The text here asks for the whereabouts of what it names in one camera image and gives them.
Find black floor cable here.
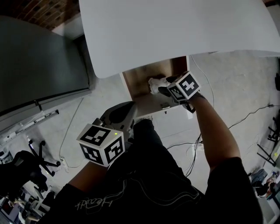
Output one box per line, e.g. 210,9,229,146
228,104,275,130

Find white paper item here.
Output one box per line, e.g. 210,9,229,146
148,76,171,95

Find white metal rail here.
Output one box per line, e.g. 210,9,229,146
0,109,60,144

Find white desk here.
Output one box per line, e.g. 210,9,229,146
78,0,280,79

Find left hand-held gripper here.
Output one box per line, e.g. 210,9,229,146
76,101,137,168

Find person's black trousers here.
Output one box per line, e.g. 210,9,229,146
109,119,194,186

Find black metal stand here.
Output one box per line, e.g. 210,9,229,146
256,117,280,168

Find white cable with plug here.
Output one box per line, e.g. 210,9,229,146
58,98,85,173

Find grey metal cabinet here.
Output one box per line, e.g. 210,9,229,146
0,15,93,120

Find person's left forearm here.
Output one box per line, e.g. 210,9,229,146
67,160,110,193

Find bundle of black cables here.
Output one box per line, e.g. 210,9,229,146
166,131,205,178

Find person's right forearm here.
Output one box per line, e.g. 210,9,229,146
190,93,242,174

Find person's black printed shirt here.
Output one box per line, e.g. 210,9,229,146
37,156,264,224

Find thin white floor cable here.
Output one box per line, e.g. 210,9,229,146
189,55,215,110

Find wooden desk drawer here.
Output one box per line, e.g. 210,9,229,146
119,55,196,120

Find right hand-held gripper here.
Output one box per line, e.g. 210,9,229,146
157,70,202,114

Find white power strip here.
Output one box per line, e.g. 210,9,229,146
192,141,205,158

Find black office chair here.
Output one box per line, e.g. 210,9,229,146
0,140,62,199

